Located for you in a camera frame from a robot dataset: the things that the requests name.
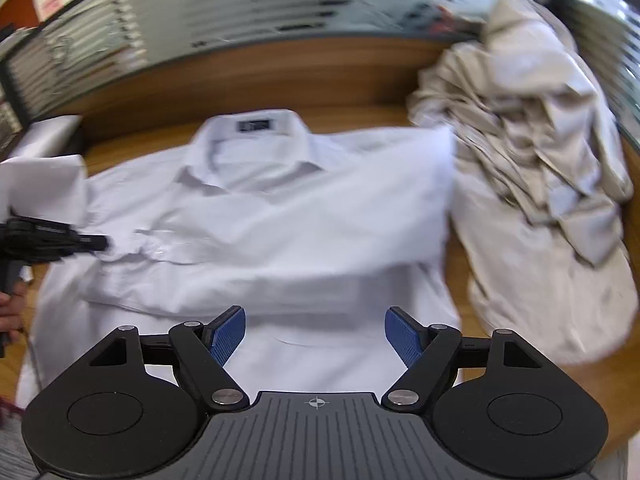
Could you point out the white dress shirt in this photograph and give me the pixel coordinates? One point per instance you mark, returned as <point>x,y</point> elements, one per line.
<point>300,210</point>

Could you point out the crumpled beige garment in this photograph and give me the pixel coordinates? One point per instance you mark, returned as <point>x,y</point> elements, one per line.
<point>540,185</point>

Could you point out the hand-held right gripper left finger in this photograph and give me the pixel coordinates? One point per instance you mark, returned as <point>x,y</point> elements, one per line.
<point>227,334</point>

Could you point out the person's knitted sweater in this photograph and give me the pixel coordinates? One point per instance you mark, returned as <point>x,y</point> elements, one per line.
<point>12,440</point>

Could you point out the person's left hand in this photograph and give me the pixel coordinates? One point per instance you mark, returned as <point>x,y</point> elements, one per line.
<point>11,310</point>

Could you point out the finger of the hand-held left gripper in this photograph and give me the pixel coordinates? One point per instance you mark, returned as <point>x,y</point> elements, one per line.
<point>92,245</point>

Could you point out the frosted striped glass partition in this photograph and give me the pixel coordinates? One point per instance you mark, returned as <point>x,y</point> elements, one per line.
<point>250,0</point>

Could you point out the folded dark grey garment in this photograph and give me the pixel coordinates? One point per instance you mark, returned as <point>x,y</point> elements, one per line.
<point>80,137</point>

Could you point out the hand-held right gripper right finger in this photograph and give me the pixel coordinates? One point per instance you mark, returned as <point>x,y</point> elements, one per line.
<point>405,334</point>

